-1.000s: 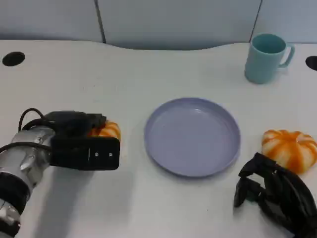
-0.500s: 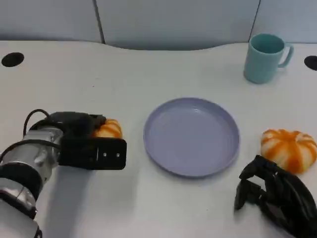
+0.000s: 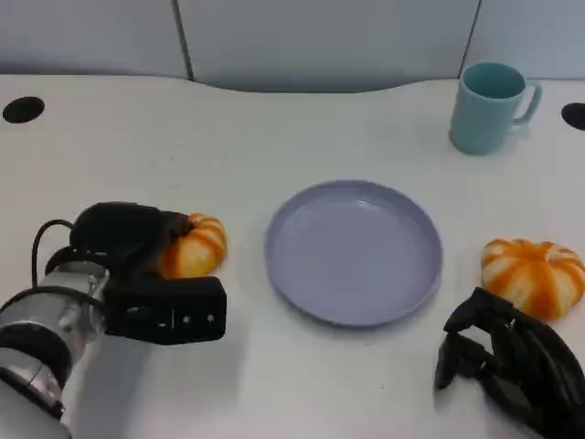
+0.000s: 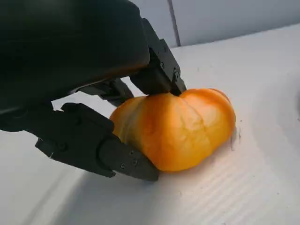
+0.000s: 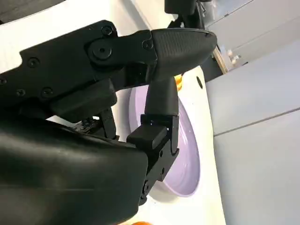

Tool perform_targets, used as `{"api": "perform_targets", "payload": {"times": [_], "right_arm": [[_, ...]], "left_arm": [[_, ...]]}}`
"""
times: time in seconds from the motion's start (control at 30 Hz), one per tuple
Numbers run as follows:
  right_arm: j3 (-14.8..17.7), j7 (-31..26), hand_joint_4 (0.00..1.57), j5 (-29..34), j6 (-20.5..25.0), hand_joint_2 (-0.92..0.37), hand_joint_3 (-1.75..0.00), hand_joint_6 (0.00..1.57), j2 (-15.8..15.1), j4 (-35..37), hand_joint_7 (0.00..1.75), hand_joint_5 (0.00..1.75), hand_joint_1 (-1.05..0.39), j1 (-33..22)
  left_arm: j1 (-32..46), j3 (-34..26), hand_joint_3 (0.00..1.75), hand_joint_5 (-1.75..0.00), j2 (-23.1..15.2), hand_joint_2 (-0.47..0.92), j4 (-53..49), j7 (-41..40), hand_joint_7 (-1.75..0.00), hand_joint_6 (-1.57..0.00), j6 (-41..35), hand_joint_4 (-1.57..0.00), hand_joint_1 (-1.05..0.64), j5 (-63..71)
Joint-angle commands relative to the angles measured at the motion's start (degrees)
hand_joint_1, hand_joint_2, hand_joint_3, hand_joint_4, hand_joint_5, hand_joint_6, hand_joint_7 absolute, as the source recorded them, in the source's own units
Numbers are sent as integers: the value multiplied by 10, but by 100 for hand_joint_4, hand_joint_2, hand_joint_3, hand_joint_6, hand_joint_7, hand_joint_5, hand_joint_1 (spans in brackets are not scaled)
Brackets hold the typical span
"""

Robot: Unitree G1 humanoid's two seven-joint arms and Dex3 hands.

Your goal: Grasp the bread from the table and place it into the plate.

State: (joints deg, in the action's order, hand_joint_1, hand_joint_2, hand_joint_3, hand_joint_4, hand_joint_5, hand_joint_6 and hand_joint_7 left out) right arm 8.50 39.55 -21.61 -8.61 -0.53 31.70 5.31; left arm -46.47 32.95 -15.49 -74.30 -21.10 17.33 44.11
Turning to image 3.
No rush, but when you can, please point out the pale green mug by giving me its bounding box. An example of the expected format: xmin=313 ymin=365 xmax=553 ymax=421
xmin=449 ymin=62 xmax=544 ymax=156

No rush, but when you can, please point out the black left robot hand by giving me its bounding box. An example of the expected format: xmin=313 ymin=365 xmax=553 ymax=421
xmin=69 ymin=201 xmax=193 ymax=278

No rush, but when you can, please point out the orange and white bread roll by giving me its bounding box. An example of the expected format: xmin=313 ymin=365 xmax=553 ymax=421
xmin=481 ymin=237 xmax=585 ymax=321
xmin=154 ymin=212 xmax=229 ymax=279

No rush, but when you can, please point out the grey partition panel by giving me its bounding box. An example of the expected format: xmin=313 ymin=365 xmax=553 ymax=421
xmin=0 ymin=0 xmax=193 ymax=82
xmin=176 ymin=0 xmax=482 ymax=94
xmin=459 ymin=0 xmax=585 ymax=82

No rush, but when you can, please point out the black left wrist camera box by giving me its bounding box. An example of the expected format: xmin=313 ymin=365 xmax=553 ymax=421
xmin=103 ymin=275 xmax=228 ymax=345

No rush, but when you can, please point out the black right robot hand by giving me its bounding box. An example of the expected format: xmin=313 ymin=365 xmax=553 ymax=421
xmin=433 ymin=286 xmax=585 ymax=439

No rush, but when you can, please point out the lilac plate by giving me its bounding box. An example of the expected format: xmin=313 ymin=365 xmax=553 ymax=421
xmin=264 ymin=179 xmax=444 ymax=327

